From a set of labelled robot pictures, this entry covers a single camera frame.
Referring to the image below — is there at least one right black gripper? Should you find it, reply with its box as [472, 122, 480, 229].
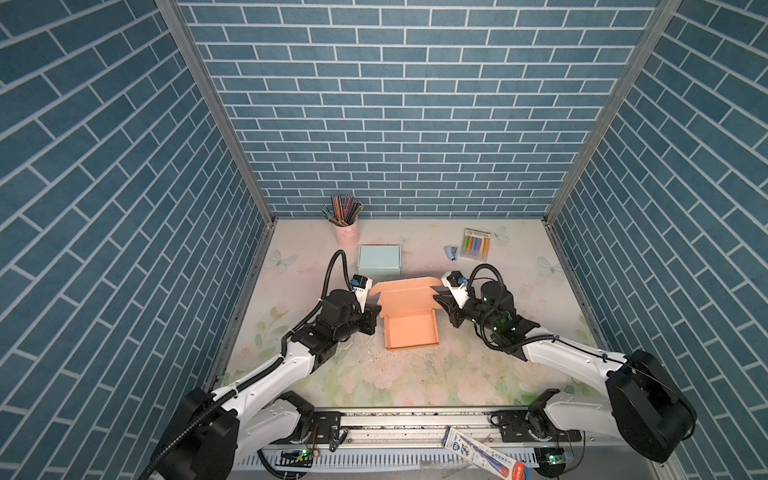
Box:
[432, 289, 500, 335]

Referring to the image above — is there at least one pink paper box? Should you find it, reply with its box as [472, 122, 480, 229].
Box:
[370, 277, 442, 350]

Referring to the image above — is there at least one mint green paper box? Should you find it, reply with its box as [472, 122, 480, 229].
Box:
[357, 244, 402, 279]

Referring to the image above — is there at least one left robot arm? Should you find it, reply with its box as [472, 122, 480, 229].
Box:
[139, 273, 381, 479]

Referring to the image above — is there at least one white red toothpaste box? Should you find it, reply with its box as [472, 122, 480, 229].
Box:
[443, 427, 530, 480]

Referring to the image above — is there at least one clear case of markers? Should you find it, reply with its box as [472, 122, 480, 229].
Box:
[459, 228, 492, 262]

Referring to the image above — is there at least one pink pencil cup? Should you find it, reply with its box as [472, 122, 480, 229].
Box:
[334, 221, 359, 248]

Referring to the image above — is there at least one bundle of coloured pencils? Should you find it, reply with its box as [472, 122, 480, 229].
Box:
[321, 195, 364, 227]

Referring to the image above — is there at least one left green circuit board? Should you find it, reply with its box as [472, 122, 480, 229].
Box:
[276, 449, 315, 469]

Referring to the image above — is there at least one green circuit board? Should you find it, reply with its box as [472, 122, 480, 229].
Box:
[534, 447, 568, 479]
[276, 449, 315, 469]

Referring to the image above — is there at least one right green circuit board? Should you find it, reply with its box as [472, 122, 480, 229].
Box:
[534, 447, 568, 479]

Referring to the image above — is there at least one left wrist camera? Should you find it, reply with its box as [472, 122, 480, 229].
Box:
[350, 274, 373, 310]

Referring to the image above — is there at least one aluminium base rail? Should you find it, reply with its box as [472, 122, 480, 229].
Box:
[230, 407, 652, 479]

